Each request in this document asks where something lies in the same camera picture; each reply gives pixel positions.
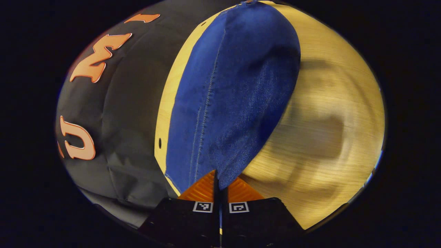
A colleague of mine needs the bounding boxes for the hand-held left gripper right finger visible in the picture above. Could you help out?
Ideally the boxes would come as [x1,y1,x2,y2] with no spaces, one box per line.
[220,176,305,248]

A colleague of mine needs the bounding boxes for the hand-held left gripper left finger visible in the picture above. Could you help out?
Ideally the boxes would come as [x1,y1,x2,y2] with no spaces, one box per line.
[138,169,221,248]

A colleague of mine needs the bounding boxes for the blue denim jeans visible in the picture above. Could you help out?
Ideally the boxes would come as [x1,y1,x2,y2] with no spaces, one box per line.
[165,0,302,193]

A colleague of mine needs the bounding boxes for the black backdrop cloth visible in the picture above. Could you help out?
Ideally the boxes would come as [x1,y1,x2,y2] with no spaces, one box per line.
[55,0,242,229]

